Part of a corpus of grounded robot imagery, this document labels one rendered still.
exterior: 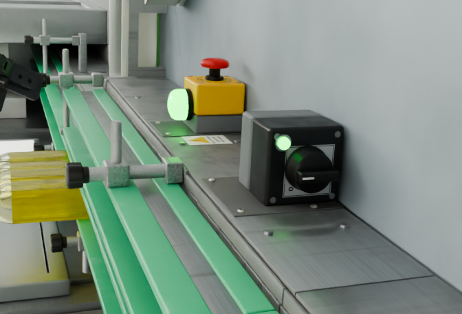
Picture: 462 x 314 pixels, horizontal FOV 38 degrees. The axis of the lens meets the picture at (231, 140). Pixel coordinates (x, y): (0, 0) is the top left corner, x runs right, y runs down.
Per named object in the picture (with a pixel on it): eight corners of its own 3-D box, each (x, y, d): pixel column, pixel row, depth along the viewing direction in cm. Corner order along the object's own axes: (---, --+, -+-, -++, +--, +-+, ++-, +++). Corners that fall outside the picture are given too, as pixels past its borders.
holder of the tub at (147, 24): (148, 102, 157) (114, 102, 154) (150, -18, 150) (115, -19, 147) (164, 118, 141) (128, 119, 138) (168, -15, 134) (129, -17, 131)
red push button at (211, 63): (196, 80, 95) (197, 55, 94) (223, 80, 96) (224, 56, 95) (204, 84, 91) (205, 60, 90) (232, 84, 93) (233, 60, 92)
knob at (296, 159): (324, 187, 66) (339, 198, 63) (282, 190, 65) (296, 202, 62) (328, 143, 65) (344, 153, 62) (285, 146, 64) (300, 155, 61)
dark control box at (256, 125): (308, 177, 75) (237, 182, 72) (313, 108, 73) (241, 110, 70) (342, 203, 67) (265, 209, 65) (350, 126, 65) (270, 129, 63)
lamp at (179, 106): (184, 116, 96) (164, 117, 95) (185, 85, 95) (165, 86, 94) (192, 124, 92) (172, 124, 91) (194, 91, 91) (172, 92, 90)
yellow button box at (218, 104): (230, 121, 100) (182, 122, 97) (232, 71, 98) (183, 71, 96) (246, 132, 93) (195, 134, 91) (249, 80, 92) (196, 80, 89)
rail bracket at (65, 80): (101, 130, 136) (37, 132, 132) (101, 48, 132) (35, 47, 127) (103, 134, 133) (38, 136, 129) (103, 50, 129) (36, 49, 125)
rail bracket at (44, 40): (104, 76, 198) (25, 76, 191) (104, 18, 194) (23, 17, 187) (106, 79, 194) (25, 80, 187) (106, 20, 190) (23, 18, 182)
